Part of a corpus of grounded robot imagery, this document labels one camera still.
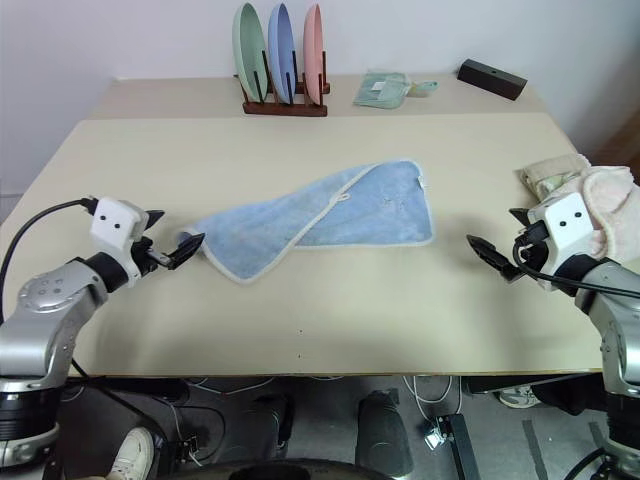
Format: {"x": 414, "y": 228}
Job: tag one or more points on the pink plate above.
{"x": 312, "y": 50}

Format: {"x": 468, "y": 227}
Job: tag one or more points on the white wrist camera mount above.
{"x": 116, "y": 220}
{"x": 570, "y": 225}

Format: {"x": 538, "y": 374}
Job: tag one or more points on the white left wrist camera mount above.
{"x": 116, "y": 220}

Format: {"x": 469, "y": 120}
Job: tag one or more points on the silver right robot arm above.
{"x": 612, "y": 305}

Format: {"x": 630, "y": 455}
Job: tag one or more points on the dark brown rectangular box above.
{"x": 492, "y": 77}

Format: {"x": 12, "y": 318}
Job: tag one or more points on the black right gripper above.
{"x": 534, "y": 250}

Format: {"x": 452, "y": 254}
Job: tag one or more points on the black metal bar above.
{"x": 462, "y": 450}

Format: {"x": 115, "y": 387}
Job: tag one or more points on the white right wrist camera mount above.
{"x": 570, "y": 225}

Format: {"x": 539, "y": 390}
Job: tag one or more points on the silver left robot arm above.
{"x": 47, "y": 320}

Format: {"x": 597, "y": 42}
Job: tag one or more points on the light blue towel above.
{"x": 360, "y": 210}

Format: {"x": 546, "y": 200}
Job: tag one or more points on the green cloth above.
{"x": 382, "y": 92}

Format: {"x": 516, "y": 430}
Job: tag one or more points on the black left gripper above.
{"x": 146, "y": 256}

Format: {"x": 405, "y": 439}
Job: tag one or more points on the dark rounded shape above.
{"x": 384, "y": 430}

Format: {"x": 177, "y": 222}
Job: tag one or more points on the blue plate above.
{"x": 280, "y": 50}

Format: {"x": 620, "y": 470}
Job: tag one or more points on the pink and beige cloth pile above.
{"x": 612, "y": 210}

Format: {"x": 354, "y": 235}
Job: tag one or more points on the white sneaker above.
{"x": 517, "y": 396}
{"x": 134, "y": 452}

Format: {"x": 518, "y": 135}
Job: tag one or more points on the green plate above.
{"x": 247, "y": 50}

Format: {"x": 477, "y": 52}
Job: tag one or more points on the dark wooden plate rack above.
{"x": 285, "y": 108}

